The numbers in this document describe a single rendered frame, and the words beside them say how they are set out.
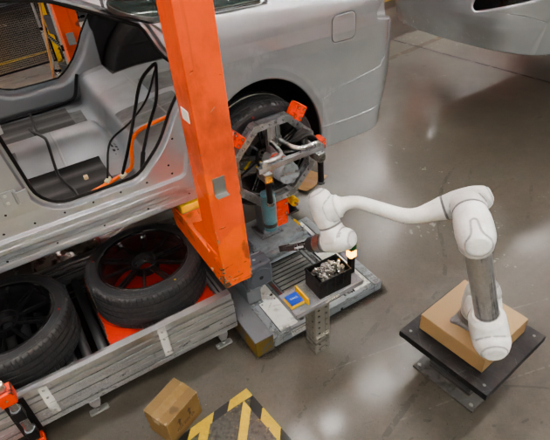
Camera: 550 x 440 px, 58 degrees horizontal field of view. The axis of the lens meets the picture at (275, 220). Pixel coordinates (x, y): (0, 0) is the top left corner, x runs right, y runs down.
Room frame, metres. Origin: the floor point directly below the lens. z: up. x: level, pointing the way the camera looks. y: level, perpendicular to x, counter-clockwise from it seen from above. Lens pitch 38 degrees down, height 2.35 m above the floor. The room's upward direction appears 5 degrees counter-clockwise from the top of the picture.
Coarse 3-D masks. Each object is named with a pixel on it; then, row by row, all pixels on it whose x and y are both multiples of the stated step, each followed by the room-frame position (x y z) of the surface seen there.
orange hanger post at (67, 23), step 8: (56, 8) 4.23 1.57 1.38; (64, 8) 4.25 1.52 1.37; (56, 16) 4.22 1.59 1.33; (64, 16) 4.25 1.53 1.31; (72, 16) 4.28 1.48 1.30; (56, 24) 4.34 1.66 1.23; (64, 24) 4.24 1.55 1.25; (72, 24) 4.27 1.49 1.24; (64, 32) 4.23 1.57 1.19; (72, 32) 4.25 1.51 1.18; (64, 40) 4.22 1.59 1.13; (72, 40) 4.24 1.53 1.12; (64, 48) 4.34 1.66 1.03; (72, 48) 4.24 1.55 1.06
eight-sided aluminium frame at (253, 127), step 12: (264, 120) 2.48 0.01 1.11; (276, 120) 2.47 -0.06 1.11; (288, 120) 2.50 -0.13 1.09; (252, 132) 2.39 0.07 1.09; (312, 132) 2.57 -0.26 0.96; (240, 156) 2.35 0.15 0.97; (300, 168) 2.58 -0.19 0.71; (240, 180) 2.34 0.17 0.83; (300, 180) 2.53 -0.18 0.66; (276, 192) 2.50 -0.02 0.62; (288, 192) 2.49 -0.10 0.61
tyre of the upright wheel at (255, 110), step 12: (240, 96) 2.68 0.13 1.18; (252, 96) 2.66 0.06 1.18; (264, 96) 2.66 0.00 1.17; (276, 96) 2.74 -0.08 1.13; (240, 108) 2.55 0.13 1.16; (252, 108) 2.51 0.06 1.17; (264, 108) 2.53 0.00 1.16; (276, 108) 2.56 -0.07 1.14; (240, 120) 2.46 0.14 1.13; (252, 120) 2.49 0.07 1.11; (240, 132) 2.45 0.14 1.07; (252, 204) 2.46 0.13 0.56
